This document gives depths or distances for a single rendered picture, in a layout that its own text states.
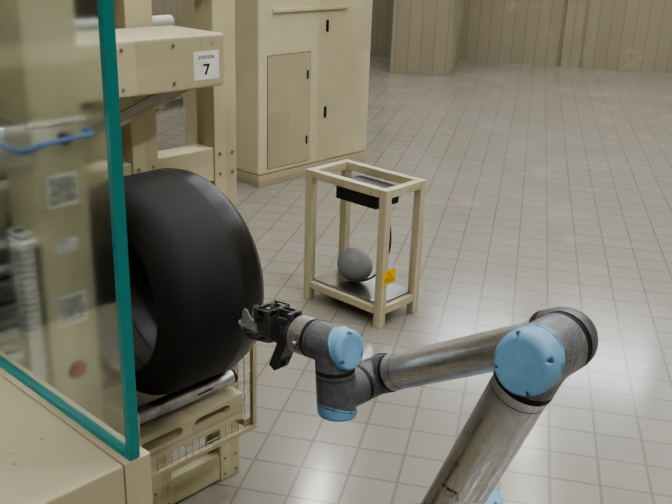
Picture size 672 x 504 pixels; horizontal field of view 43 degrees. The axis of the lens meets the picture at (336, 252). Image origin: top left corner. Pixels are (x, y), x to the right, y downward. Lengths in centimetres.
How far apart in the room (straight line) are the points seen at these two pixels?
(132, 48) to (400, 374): 110
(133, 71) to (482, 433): 133
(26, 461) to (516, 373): 82
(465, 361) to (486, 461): 24
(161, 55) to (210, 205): 48
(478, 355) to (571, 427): 233
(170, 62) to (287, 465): 185
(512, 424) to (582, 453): 232
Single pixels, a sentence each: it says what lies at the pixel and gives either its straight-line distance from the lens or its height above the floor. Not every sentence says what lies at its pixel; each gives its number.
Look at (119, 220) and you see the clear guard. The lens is 126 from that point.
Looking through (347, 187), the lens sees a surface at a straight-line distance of 467.
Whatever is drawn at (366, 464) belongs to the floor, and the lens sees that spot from 365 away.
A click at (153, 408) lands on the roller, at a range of 226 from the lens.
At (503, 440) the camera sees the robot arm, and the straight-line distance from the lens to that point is 164.
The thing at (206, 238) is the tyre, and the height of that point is 136.
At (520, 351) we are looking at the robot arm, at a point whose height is 140.
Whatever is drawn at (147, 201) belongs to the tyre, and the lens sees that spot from 211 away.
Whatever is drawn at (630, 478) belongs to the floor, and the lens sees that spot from 383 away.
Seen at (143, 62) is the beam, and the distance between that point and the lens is 238.
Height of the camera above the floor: 207
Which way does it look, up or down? 21 degrees down
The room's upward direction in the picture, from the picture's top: 2 degrees clockwise
